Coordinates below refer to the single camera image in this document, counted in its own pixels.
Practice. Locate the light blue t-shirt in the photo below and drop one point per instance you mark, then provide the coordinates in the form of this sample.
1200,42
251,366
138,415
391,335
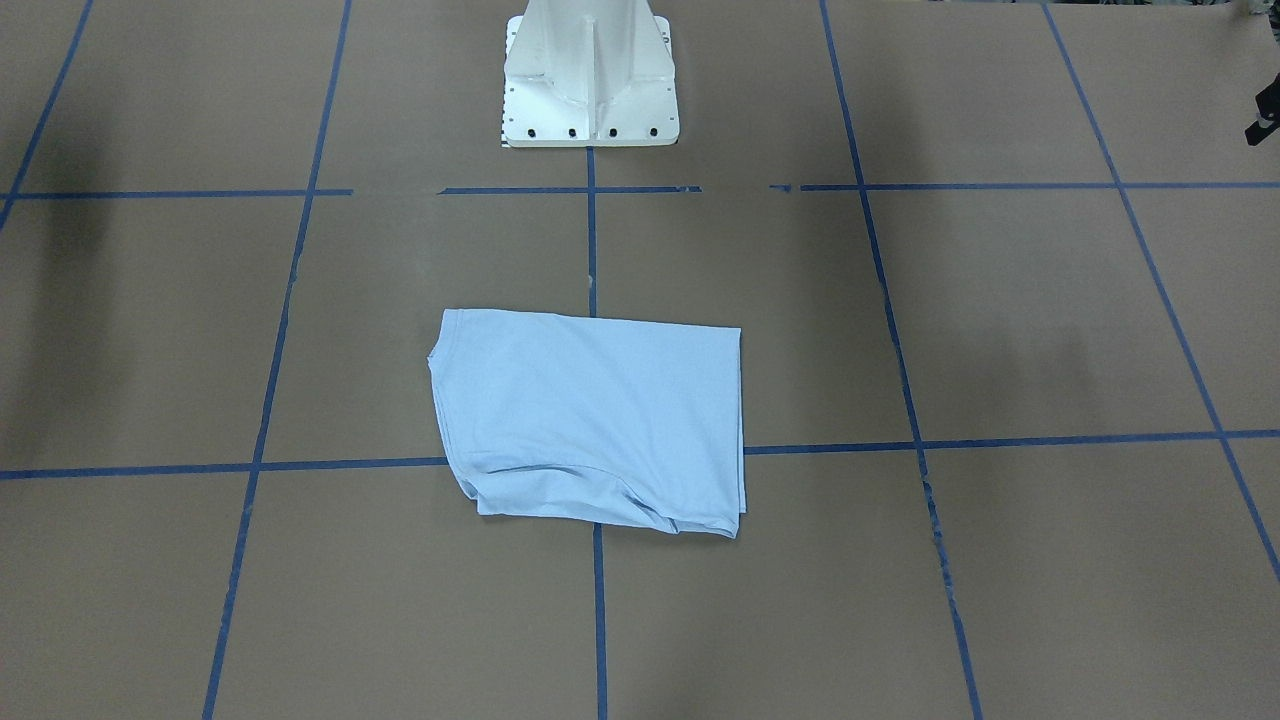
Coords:
631,424

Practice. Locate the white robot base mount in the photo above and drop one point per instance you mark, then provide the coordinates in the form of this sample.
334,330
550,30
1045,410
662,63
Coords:
589,74

